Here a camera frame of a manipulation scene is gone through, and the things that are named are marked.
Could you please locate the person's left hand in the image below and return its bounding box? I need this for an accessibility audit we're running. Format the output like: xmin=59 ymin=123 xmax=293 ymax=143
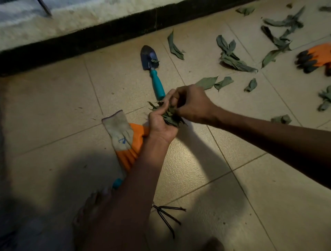
xmin=148 ymin=89 xmax=181 ymax=145

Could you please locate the person's right hand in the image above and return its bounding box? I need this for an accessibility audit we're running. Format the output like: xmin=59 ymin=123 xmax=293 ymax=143
xmin=169 ymin=84 xmax=220 ymax=126

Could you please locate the person's right forearm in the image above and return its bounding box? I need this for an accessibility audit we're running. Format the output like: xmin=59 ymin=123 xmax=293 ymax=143
xmin=209 ymin=107 xmax=331 ymax=183

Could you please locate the person's left forearm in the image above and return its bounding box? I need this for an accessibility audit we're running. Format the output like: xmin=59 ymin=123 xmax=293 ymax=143
xmin=85 ymin=134 xmax=179 ymax=251

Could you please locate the person's left foot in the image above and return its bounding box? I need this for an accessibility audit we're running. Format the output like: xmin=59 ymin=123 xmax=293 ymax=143
xmin=72 ymin=187 xmax=114 ymax=251

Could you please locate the orange black work glove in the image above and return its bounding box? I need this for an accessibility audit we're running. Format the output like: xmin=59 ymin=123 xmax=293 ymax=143
xmin=294 ymin=42 xmax=331 ymax=77
xmin=101 ymin=110 xmax=150 ymax=174

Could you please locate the black metal railing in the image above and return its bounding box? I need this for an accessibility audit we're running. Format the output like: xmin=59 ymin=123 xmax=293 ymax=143
xmin=36 ymin=0 xmax=53 ymax=17

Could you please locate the wide teal handled trowel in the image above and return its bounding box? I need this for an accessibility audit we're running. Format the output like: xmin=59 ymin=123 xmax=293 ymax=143
xmin=140 ymin=45 xmax=166 ymax=101

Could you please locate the teal handled hand rake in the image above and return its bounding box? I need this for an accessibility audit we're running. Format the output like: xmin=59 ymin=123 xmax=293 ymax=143
xmin=112 ymin=178 xmax=187 ymax=240

